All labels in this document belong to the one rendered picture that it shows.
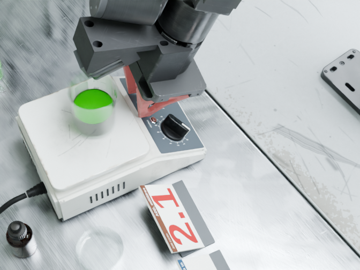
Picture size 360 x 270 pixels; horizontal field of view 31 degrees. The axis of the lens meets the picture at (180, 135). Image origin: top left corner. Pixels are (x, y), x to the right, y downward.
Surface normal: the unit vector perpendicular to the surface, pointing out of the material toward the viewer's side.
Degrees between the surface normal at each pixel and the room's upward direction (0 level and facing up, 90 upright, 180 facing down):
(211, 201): 0
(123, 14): 91
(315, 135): 0
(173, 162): 90
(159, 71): 92
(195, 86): 17
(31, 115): 0
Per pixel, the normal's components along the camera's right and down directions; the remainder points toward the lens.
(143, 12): 0.16, 0.77
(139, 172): 0.46, 0.80
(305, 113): 0.07, -0.48
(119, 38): 0.34, -0.51
